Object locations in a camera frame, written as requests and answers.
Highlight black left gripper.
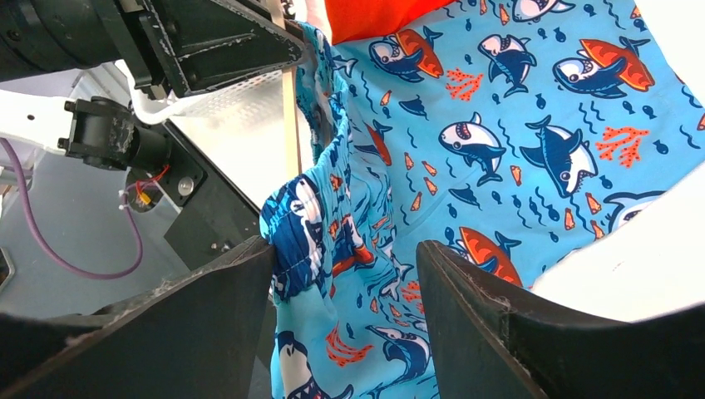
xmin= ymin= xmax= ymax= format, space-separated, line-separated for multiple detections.
xmin=1 ymin=0 xmax=305 ymax=100

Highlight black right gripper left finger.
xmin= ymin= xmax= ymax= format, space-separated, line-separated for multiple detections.
xmin=1 ymin=237 xmax=276 ymax=398

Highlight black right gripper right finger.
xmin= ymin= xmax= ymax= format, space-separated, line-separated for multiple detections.
xmin=416 ymin=240 xmax=704 ymax=398

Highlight orange mesh shorts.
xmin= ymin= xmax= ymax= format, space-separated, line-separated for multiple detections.
xmin=324 ymin=0 xmax=452 ymax=44

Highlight teal shark print shorts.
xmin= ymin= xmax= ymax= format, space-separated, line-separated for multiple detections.
xmin=260 ymin=1 xmax=704 ymax=398

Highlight white plastic basket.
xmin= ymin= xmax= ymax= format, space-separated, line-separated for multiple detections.
xmin=115 ymin=60 xmax=284 ymax=126

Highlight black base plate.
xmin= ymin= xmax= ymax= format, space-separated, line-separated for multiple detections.
xmin=136 ymin=121 xmax=260 ymax=270

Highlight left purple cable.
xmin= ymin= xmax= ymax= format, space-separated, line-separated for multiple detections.
xmin=0 ymin=136 xmax=145 ymax=282

